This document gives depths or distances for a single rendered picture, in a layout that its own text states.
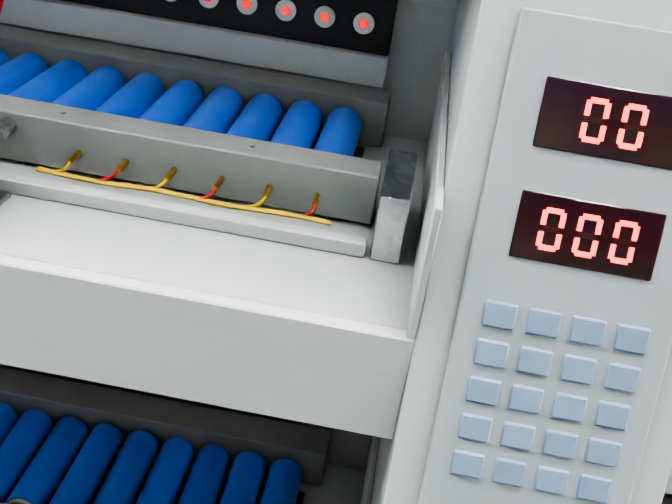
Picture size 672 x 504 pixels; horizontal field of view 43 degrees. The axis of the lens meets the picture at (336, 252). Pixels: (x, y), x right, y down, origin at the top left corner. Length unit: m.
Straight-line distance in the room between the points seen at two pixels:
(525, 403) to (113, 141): 0.20
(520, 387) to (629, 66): 0.11
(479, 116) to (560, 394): 0.10
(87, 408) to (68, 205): 0.18
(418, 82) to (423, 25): 0.03
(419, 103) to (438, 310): 0.21
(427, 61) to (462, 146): 0.20
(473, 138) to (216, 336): 0.11
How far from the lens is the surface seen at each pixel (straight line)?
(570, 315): 0.29
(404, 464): 0.31
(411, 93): 0.48
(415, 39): 0.48
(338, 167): 0.35
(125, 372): 0.32
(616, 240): 0.28
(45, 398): 0.51
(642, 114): 0.28
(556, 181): 0.28
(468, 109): 0.28
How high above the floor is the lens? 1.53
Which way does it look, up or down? 12 degrees down
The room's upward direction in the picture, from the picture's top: 10 degrees clockwise
